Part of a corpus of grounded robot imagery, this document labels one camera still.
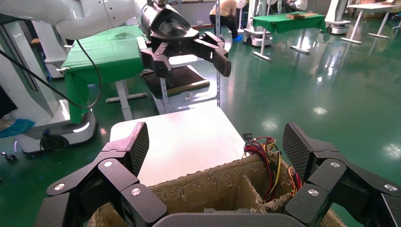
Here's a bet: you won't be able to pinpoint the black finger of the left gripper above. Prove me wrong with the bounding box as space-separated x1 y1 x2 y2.
137 36 174 87
188 31 233 78

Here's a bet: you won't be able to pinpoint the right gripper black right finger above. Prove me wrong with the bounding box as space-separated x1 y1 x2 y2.
283 122 401 227

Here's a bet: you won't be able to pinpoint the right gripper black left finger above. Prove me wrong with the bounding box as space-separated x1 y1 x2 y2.
47 122 167 227

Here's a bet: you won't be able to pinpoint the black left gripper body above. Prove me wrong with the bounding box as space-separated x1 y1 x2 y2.
141 3 200 58

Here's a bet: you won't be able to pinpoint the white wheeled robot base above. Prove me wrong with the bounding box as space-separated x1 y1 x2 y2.
243 0 273 48
0 22 98 155
324 0 352 35

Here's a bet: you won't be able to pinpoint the black mat board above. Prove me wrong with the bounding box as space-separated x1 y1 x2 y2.
141 66 210 98

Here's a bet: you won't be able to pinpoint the grey metal shelf rack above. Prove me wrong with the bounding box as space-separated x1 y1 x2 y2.
152 0 222 115

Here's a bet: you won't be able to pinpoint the crouching person yellow shirt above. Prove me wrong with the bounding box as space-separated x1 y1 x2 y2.
209 0 244 41

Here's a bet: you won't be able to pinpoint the table with green cloth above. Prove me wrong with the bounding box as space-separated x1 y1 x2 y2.
252 12 327 62
61 25 149 124

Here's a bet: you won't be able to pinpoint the white stand fan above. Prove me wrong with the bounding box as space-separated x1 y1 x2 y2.
234 0 248 34

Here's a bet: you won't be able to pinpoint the wooden blocks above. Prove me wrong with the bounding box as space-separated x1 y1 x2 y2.
286 12 317 20

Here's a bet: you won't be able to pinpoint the worn cardboard box with dividers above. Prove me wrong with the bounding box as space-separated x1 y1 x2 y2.
87 152 347 227

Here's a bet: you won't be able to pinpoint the person in white shirt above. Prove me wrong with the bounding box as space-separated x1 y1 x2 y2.
282 0 309 13

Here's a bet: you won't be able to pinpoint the white robot column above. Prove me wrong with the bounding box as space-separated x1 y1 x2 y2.
31 20 68 79

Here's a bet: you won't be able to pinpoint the white table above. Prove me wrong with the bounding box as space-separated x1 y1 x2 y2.
340 1 401 45

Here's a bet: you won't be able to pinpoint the coloured wire bundle black connector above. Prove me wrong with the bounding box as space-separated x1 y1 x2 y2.
242 133 283 203

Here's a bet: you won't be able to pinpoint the black cable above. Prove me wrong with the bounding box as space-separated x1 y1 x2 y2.
0 39 103 110

